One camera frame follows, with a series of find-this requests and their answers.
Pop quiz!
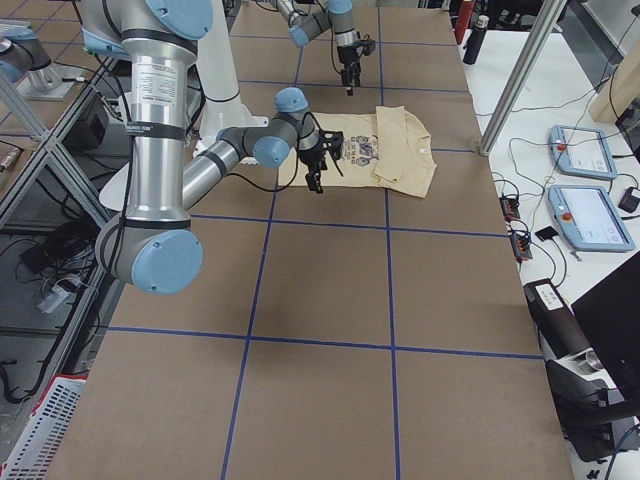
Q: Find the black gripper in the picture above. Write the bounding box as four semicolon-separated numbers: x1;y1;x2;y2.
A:
337;35;376;96
298;129;344;194

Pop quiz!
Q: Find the beige long-sleeve printed shirt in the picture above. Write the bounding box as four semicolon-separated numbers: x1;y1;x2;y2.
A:
277;105;439;199

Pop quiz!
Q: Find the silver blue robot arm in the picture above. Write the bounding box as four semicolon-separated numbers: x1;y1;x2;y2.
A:
268;0;376;96
81;1;344;295

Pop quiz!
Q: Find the black water bottle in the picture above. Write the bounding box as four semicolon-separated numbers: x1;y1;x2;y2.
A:
463;15;489;65

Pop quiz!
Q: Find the red cylinder bottle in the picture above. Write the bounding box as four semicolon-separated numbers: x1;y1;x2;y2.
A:
454;0;475;45

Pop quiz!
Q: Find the far teach pendant tablet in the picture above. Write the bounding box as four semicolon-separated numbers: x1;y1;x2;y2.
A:
549;125;618;180

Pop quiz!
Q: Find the teach pendant tablet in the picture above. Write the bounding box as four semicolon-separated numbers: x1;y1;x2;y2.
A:
549;125;618;180
547;185;636;253

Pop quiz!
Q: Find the near teach pendant tablet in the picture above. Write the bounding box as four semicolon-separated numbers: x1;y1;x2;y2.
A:
547;185;636;253

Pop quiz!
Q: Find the black monitor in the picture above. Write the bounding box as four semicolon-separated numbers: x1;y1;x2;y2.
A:
572;255;639;398

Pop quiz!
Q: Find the white perforated plastic basket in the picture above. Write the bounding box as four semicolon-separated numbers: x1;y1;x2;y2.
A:
1;374;87;479

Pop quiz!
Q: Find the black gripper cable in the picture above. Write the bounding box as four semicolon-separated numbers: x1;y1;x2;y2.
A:
225;112;346;193

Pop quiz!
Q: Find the white camera mast pedestal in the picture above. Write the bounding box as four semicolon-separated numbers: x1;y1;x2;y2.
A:
194;0;269;155

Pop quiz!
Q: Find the aluminium frame post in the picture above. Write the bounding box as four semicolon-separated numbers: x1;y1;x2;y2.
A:
478;0;566;157

